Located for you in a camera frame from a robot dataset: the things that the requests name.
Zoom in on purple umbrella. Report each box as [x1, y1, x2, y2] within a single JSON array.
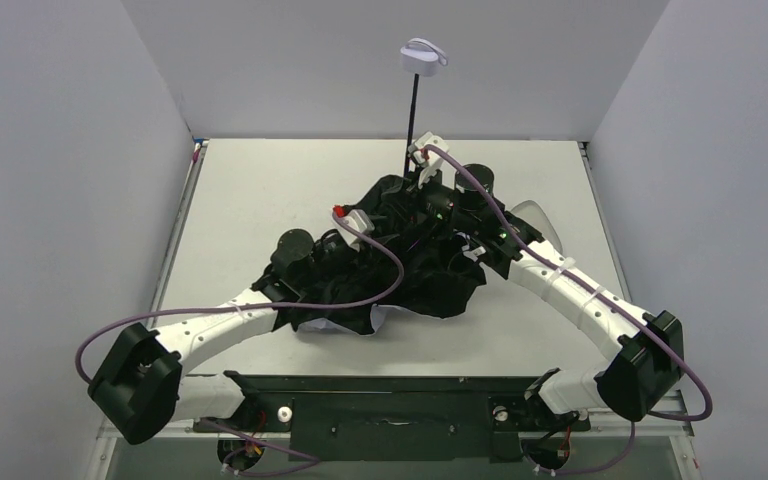
[[261, 37, 491, 337]]

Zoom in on purple umbrella case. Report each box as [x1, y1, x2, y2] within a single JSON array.
[[511, 200, 564, 254]]

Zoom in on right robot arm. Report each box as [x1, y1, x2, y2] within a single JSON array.
[[403, 163, 684, 422]]

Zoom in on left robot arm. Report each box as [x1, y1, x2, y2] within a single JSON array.
[[84, 288, 371, 445]]

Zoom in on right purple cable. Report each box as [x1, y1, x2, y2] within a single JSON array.
[[420, 144, 714, 478]]

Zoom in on purple cable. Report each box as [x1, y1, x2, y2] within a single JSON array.
[[420, 144, 714, 478], [74, 205, 406, 478]]

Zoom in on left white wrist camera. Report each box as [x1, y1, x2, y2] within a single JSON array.
[[335, 209, 375, 252]]

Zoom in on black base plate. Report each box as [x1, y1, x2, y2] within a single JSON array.
[[214, 372, 590, 462]]

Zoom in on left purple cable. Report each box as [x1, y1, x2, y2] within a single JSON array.
[[74, 205, 406, 478]]

